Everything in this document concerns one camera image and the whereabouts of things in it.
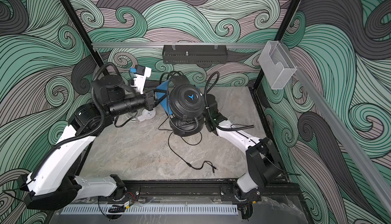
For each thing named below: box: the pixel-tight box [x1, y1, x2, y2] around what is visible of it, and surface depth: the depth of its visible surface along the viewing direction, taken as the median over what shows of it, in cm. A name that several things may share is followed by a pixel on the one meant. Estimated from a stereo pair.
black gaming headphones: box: [159, 70, 205, 137], surface depth 39 cm
